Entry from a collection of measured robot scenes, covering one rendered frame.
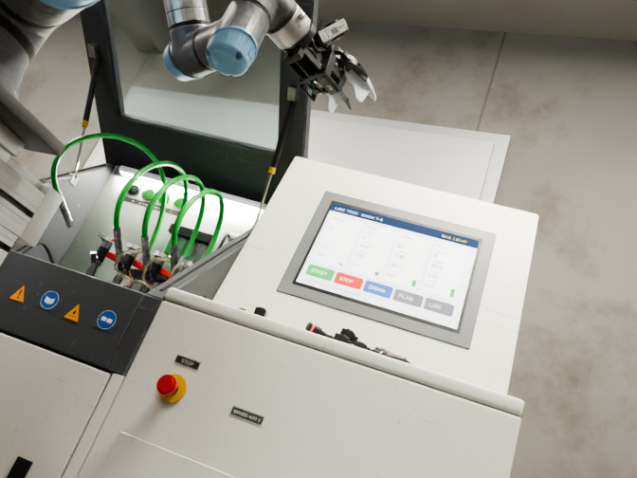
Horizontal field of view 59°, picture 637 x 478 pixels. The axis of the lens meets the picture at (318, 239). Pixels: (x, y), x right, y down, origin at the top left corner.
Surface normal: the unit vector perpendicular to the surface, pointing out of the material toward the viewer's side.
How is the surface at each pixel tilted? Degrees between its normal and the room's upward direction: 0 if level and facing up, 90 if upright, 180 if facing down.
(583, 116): 90
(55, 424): 90
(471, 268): 76
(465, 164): 90
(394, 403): 90
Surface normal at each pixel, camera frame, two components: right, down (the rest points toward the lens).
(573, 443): -0.23, -0.46
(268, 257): -0.03, -0.62
